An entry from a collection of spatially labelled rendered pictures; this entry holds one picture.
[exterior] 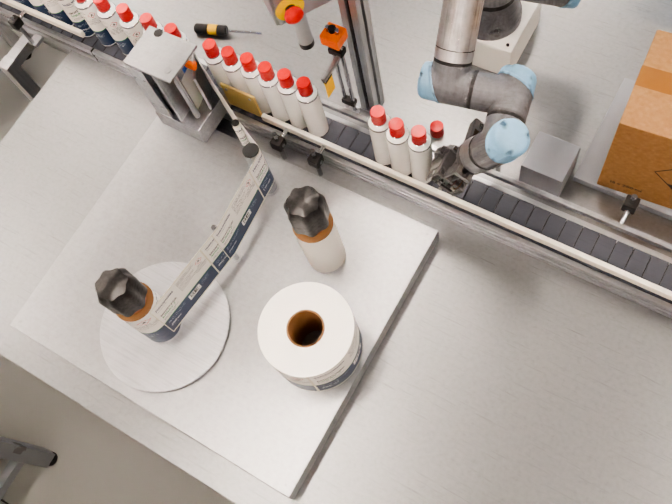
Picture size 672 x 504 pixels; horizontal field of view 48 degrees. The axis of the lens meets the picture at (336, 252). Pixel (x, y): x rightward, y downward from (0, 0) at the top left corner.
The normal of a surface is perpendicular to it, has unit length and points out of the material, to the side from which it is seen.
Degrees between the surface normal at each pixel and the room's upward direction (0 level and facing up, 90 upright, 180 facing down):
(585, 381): 0
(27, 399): 0
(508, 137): 30
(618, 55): 0
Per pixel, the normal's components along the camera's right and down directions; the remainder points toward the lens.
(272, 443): -0.15, -0.36
